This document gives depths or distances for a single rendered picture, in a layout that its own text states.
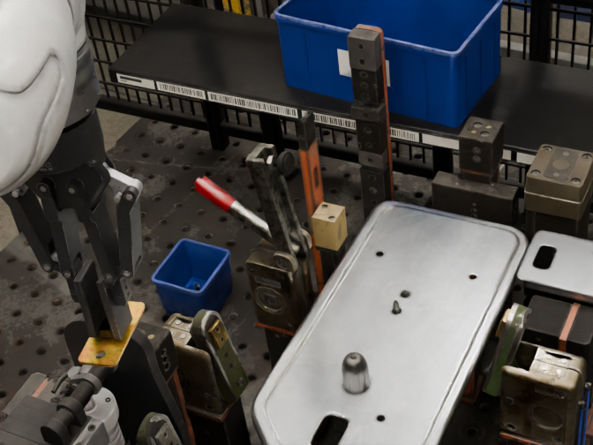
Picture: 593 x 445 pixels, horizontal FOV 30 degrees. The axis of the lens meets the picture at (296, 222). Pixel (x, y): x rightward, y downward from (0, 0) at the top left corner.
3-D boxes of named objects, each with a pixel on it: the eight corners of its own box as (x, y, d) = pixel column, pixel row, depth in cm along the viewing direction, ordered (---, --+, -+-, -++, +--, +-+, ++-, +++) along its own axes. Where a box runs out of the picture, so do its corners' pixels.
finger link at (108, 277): (78, 156, 93) (93, 155, 92) (118, 259, 99) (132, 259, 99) (60, 184, 90) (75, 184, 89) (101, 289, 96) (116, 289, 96)
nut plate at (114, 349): (116, 367, 99) (112, 358, 98) (77, 364, 100) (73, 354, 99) (146, 305, 105) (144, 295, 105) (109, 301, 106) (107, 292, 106)
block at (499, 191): (508, 345, 173) (512, 199, 153) (436, 326, 177) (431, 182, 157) (514, 332, 175) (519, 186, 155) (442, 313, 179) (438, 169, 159)
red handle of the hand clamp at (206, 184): (293, 260, 139) (191, 185, 138) (286, 267, 141) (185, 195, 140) (307, 238, 142) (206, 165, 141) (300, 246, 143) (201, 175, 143)
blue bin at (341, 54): (458, 131, 161) (457, 55, 152) (281, 85, 175) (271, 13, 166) (504, 71, 171) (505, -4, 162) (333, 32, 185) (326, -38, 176)
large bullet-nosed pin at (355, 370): (364, 404, 131) (360, 368, 127) (340, 397, 132) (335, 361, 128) (374, 385, 133) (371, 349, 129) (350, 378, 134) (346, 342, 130)
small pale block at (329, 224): (356, 402, 168) (334, 222, 144) (334, 395, 169) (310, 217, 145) (364, 385, 170) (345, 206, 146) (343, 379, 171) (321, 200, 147)
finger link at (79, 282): (80, 282, 97) (72, 281, 97) (97, 339, 101) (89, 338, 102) (93, 260, 99) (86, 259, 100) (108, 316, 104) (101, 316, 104)
